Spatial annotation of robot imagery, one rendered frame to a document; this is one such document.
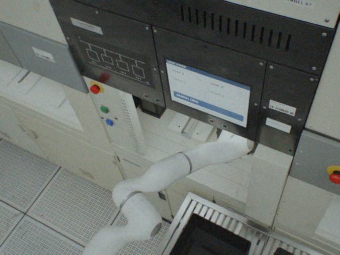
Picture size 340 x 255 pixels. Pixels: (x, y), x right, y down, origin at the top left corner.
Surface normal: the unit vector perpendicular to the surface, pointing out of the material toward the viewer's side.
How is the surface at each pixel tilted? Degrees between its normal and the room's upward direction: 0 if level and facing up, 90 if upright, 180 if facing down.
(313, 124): 90
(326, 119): 90
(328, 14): 85
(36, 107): 0
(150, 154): 0
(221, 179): 0
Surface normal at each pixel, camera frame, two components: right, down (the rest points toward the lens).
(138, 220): -0.34, -0.30
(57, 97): -0.10, -0.55
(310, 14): -0.46, 0.74
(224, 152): 0.01, 0.15
